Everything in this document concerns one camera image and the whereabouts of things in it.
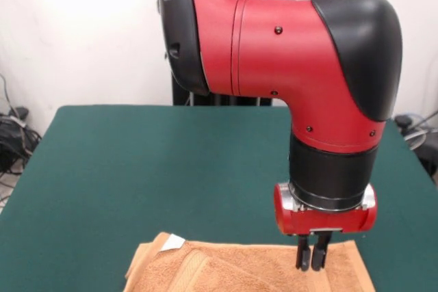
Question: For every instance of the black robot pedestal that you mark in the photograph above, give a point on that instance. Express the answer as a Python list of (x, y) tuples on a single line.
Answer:
[(222, 100)]

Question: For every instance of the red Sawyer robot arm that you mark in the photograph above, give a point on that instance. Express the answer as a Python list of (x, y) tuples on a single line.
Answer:
[(273, 49)]

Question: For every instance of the dark green table cloth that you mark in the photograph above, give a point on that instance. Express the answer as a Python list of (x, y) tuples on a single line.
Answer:
[(102, 169)]

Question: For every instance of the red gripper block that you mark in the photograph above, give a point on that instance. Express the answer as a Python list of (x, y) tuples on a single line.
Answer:
[(325, 222)]

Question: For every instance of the tan terry towel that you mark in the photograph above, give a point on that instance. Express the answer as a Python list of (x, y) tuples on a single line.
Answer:
[(222, 268)]

